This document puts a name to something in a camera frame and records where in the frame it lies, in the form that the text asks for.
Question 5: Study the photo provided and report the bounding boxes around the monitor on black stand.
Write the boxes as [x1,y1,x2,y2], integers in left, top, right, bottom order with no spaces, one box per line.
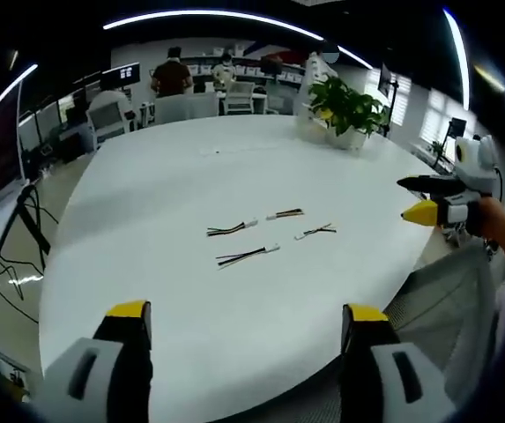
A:
[375,64,402,136]

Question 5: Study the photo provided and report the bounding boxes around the background wall shelf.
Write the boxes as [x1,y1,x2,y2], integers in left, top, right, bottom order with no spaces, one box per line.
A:
[180,42,308,85]

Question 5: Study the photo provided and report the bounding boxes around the black desk monitor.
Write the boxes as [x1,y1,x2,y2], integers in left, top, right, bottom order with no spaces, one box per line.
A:
[100,62,142,90]

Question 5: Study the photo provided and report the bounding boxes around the JST connector cable orange-black wires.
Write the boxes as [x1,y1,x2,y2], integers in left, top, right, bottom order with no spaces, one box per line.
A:
[265,207,306,222]

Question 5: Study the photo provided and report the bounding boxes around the small black monitor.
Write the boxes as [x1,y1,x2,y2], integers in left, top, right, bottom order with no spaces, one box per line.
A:
[447,116,468,138]

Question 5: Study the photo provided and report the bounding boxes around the white figure statue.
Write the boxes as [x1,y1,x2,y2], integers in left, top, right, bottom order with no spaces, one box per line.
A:
[294,53,329,138]

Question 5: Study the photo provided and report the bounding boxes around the white office chair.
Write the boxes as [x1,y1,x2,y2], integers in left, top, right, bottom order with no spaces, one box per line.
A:
[221,80,256,116]
[85,89,137,145]

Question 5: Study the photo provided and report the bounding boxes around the JST connector cable green-black wires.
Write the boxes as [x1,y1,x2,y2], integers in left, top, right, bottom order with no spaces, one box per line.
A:
[205,218,258,238]

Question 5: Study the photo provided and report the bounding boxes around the JST connector cable short thin wires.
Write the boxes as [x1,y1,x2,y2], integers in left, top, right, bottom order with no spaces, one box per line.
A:
[293,223,338,241]

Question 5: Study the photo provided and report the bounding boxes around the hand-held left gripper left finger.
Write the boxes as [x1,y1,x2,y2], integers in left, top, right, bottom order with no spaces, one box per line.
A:
[26,300,154,423]

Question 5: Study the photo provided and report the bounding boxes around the JST connector cable long black wires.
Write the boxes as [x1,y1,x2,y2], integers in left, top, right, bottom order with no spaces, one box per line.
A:
[215,242,281,271]

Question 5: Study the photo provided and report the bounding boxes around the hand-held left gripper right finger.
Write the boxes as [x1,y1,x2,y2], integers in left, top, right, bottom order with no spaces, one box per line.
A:
[339,302,460,423]

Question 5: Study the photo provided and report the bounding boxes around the grey mesh chair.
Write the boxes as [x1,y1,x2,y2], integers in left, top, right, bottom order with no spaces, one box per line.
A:
[382,241,505,382]

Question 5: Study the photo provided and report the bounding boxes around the black floor cable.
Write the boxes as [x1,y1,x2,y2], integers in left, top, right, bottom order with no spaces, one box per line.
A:
[0,257,45,315]

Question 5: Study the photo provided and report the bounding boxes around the green potted plant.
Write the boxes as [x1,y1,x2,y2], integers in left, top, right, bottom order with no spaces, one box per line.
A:
[307,74,393,138]

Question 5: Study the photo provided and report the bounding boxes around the white plant pot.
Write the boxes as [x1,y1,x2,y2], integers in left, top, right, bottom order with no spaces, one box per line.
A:
[323,125,368,151]

